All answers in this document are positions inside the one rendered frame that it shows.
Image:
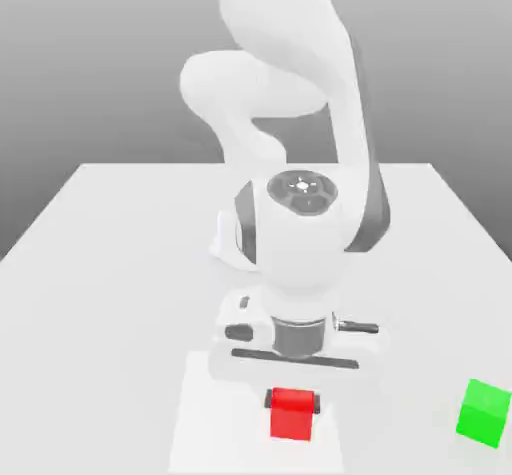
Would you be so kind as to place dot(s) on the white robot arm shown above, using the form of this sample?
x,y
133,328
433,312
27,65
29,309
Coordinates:
x,y
280,83

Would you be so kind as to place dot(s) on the small green cube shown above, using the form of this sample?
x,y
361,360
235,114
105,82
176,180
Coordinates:
x,y
482,415

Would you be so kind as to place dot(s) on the small red cube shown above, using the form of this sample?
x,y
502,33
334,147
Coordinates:
x,y
292,417

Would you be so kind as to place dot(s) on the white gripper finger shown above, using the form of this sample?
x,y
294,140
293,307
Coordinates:
x,y
317,404
267,399

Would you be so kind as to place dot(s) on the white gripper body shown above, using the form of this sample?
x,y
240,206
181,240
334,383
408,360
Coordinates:
x,y
256,373

